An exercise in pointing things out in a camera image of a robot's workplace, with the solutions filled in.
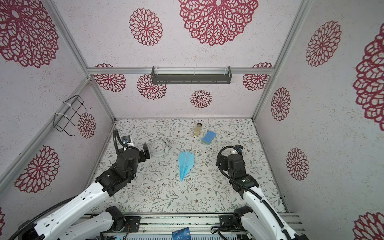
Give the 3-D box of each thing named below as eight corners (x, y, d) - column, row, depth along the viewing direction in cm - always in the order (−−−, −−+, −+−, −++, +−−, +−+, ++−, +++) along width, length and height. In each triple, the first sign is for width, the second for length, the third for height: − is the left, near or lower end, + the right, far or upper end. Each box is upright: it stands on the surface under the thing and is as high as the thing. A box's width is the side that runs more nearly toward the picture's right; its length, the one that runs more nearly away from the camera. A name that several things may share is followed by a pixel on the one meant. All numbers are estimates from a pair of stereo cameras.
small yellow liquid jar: (192, 135, 113) (192, 132, 110) (196, 125, 120) (196, 122, 117) (199, 136, 112) (199, 133, 109) (202, 126, 119) (202, 123, 116)
